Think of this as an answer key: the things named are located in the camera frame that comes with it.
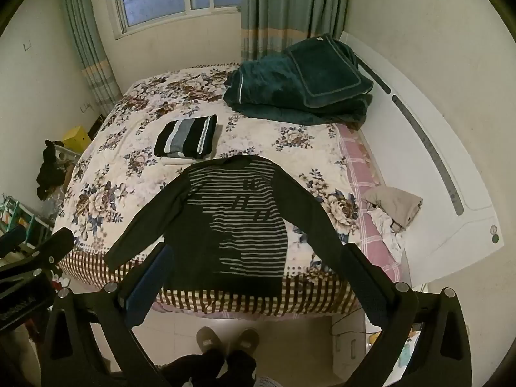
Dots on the beige cloth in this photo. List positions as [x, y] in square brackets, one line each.
[399, 203]

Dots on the floral quilt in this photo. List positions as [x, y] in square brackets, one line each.
[121, 169]

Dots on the dark green striped sweater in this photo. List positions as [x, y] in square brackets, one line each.
[193, 250]

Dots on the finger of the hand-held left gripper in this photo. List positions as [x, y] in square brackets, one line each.
[48, 252]

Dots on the white headboard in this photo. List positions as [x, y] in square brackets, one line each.
[423, 169]

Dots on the dark teal jacket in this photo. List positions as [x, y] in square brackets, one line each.
[282, 84]

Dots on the green striped curtain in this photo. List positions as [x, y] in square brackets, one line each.
[84, 40]
[290, 4]

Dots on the white nightstand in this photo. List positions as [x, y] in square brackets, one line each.
[350, 350]

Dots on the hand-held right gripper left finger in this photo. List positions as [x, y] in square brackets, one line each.
[147, 286]

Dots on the crumpled white cloth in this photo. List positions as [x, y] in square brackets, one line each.
[387, 225]

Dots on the yellow box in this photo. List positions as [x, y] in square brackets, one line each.
[76, 139]

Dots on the person's dark trousers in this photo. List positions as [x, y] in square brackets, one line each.
[209, 371]

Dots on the green shelf rack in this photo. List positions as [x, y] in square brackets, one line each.
[24, 217]

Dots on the folded black grey striped sweater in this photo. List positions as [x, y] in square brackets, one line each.
[181, 137]

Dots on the pink checked sheet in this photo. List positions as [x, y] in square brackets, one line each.
[354, 157]

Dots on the grey slipper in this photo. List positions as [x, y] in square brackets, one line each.
[246, 340]
[209, 340]

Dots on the black cloth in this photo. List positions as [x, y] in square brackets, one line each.
[48, 169]

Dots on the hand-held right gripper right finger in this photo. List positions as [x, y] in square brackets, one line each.
[363, 286]

